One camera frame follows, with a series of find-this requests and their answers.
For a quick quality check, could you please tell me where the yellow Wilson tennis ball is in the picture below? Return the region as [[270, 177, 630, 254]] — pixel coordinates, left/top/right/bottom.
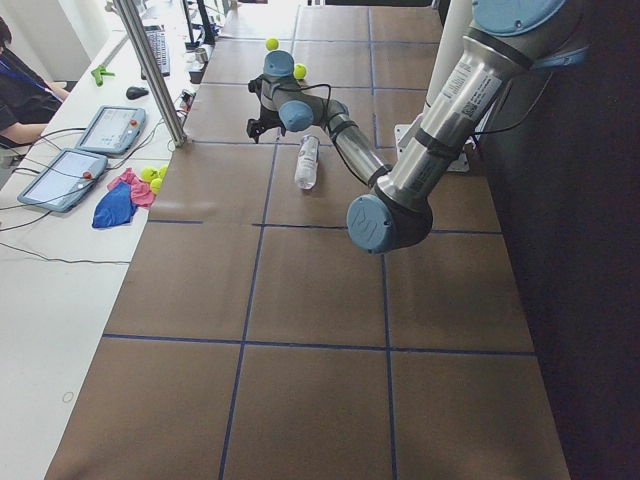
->
[[293, 63, 307, 80]]

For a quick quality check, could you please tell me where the lower teach pendant tablet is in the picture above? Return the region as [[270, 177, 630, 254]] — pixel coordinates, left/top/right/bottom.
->
[[17, 148, 108, 213]]

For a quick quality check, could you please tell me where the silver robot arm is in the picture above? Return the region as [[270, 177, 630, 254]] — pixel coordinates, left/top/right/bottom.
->
[[247, 1, 591, 254]]

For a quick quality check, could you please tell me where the black computer mouse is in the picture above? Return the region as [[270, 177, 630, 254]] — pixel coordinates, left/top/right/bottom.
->
[[125, 86, 149, 100]]

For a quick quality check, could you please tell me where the seated person in black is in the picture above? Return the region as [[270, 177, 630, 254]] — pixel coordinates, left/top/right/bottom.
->
[[1, 19, 70, 148]]

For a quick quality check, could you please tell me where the clear tennis ball can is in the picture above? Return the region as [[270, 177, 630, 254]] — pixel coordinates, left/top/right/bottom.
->
[[294, 135, 320, 190]]

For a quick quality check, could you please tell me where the aluminium frame post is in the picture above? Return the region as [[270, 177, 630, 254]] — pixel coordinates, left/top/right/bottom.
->
[[113, 0, 187, 148]]

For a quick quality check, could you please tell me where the teach pendant tablet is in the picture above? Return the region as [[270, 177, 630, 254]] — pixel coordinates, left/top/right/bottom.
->
[[76, 105, 146, 155], [17, 148, 108, 213]]

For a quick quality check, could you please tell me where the yellow tennis ball on desk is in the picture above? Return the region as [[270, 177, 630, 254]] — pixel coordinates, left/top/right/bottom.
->
[[140, 167, 159, 183]]

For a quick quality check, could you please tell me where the black keyboard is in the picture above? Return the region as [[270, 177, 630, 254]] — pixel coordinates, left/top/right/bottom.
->
[[144, 25, 171, 77]]

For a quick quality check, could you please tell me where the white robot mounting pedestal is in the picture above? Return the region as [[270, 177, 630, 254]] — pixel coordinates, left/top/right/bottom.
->
[[395, 0, 473, 160]]

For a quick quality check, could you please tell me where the upper teach pendant tablet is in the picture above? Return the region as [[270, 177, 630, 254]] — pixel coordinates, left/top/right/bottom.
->
[[76, 105, 146, 155]]

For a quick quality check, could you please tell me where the far yellow tennis ball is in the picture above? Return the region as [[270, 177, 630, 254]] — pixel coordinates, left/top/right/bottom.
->
[[265, 38, 279, 51]]

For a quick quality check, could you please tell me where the green plastic clamp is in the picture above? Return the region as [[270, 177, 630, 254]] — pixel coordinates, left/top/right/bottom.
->
[[91, 65, 114, 87]]

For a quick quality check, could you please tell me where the metal cup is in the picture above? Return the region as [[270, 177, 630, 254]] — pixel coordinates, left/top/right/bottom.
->
[[194, 47, 209, 64]]

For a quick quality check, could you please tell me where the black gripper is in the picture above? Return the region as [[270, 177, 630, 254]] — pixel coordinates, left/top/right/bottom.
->
[[246, 106, 283, 144]]

